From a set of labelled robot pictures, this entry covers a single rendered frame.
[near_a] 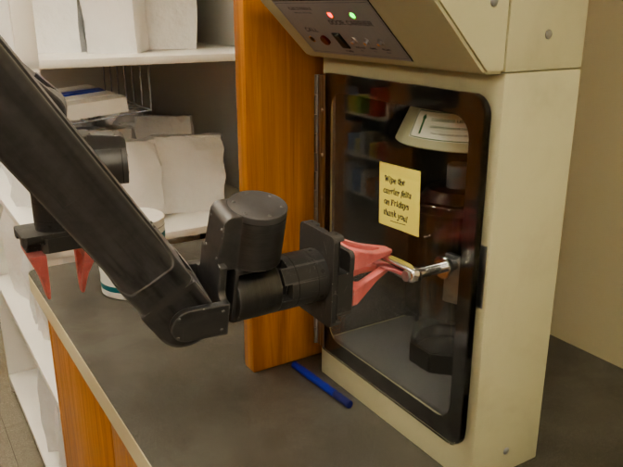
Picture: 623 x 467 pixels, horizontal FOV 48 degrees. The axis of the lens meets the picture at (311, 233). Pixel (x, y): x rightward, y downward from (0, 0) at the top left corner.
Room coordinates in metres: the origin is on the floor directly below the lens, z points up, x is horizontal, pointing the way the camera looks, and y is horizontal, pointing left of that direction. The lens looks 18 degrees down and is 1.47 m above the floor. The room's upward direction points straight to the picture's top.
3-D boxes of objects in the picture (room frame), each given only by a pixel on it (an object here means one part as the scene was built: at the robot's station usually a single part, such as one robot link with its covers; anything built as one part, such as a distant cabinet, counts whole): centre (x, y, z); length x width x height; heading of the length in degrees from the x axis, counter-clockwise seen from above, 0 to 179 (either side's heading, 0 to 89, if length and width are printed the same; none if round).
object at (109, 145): (0.90, 0.30, 1.30); 0.11 x 0.09 x 0.12; 108
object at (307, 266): (0.68, 0.01, 1.20); 0.07 x 0.07 x 0.10; 33
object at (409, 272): (0.73, -0.10, 1.20); 0.10 x 0.05 x 0.03; 31
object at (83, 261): (0.89, 0.33, 1.14); 0.07 x 0.07 x 0.09; 32
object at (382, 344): (0.80, -0.09, 1.19); 0.30 x 0.01 x 0.40; 31
